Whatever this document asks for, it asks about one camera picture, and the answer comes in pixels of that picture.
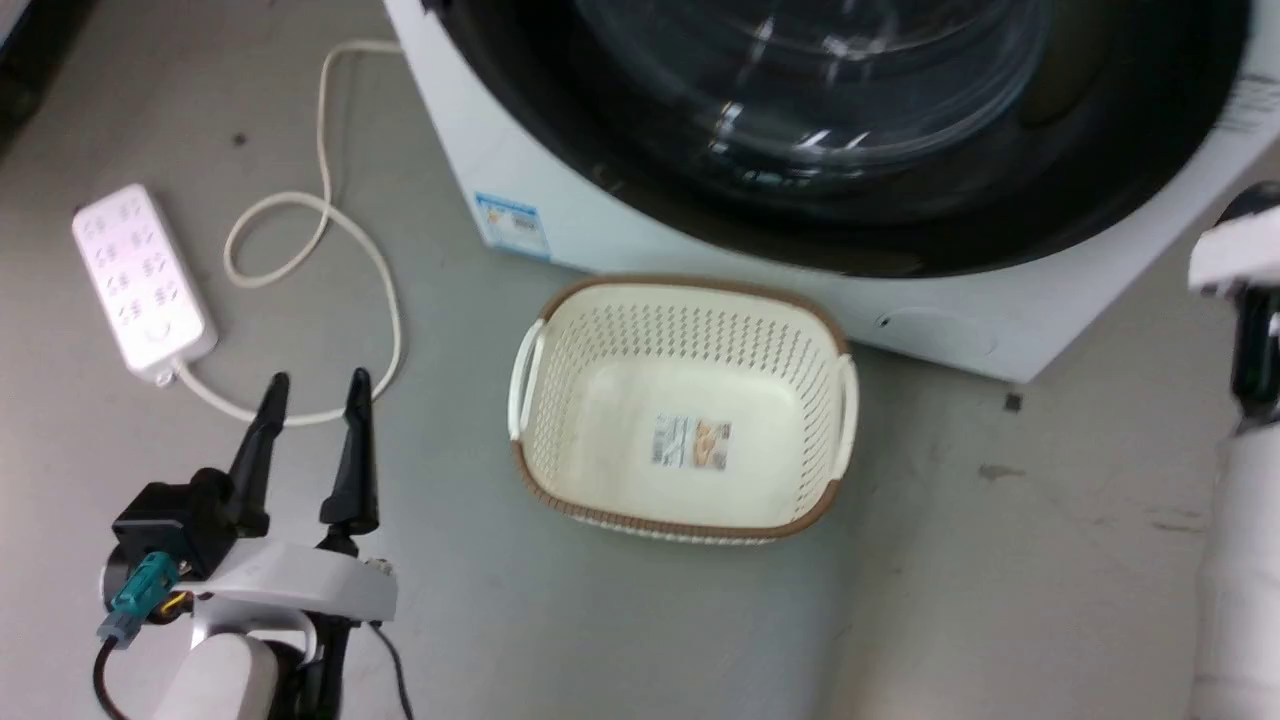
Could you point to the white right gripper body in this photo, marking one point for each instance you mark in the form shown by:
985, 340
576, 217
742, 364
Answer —
1240, 255

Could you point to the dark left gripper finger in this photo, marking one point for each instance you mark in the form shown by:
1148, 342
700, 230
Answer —
353, 460
258, 450

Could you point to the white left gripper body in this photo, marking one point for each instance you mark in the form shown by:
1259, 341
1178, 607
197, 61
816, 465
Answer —
300, 575

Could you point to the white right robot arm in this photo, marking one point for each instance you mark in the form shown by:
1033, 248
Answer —
1245, 580

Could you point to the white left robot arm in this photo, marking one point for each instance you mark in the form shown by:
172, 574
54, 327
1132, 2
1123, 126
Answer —
225, 680

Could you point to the white front-load washing machine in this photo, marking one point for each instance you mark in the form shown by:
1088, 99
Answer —
560, 200

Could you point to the black round glass washer door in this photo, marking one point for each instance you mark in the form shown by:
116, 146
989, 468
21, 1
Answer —
800, 100

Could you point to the white text sticker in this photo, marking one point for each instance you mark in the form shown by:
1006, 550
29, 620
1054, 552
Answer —
1250, 105

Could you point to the white power strip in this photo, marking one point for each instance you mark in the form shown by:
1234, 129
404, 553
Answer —
140, 275

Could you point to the blue energy label sticker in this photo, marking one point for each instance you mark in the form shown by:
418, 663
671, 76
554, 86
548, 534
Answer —
512, 225

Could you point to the paper label inside basket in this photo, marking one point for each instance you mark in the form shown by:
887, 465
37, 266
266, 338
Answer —
692, 442

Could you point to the cream perforated laundry basket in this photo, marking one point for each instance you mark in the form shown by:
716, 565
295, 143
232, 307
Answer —
690, 400

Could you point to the dark furniture edge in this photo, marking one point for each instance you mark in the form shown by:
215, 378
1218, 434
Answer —
30, 60

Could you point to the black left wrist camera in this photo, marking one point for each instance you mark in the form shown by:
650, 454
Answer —
175, 520

